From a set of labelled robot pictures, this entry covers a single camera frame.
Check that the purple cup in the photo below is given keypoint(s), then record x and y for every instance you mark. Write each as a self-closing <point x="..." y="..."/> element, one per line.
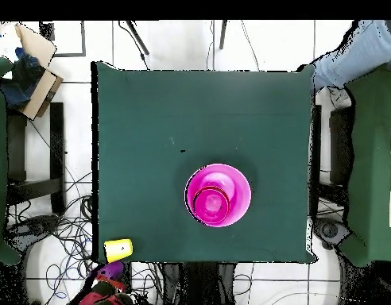
<point x="111" y="270"/>

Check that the yellow cup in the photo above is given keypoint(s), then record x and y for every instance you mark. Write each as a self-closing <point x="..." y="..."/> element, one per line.
<point x="118" y="250"/>

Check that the small crimson bowl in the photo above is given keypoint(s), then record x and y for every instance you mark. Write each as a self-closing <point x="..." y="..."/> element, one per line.
<point x="211" y="206"/>

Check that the small red-orange bowl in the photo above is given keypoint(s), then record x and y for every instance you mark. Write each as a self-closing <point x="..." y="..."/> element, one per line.
<point x="210" y="187"/>

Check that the large pink bowl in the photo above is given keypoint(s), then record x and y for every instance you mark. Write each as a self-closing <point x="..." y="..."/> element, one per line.
<point x="233" y="178"/>

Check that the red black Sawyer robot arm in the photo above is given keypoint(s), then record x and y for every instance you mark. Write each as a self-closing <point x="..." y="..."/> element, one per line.
<point x="100" y="298"/>

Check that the black power brick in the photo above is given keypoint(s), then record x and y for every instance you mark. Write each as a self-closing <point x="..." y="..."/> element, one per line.
<point x="128" y="279"/>

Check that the grey base with black knob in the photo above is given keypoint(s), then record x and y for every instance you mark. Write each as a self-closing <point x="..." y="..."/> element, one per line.
<point x="36" y="227"/>
<point x="330" y="230"/>

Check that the dark green table cloth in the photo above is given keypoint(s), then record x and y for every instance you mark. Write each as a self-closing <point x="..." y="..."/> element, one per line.
<point x="198" y="105"/>

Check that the cardboard box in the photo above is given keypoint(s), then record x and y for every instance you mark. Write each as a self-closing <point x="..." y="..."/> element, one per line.
<point x="39" y="92"/>

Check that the dark blue cloth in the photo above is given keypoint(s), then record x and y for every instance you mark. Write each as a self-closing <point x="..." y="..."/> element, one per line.
<point x="20" y="82"/>

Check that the black tripod leg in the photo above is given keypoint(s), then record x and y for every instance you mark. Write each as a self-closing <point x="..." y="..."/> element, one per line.
<point x="223" y="35"/>
<point x="138" y="38"/>

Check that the person's foot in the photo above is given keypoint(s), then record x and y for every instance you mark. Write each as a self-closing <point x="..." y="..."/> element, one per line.
<point x="340" y="97"/>

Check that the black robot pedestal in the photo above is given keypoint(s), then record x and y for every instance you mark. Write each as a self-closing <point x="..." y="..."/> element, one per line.
<point x="198" y="286"/>

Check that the black rectangular frame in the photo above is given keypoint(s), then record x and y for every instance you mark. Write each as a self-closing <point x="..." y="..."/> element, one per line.
<point x="83" y="41"/>

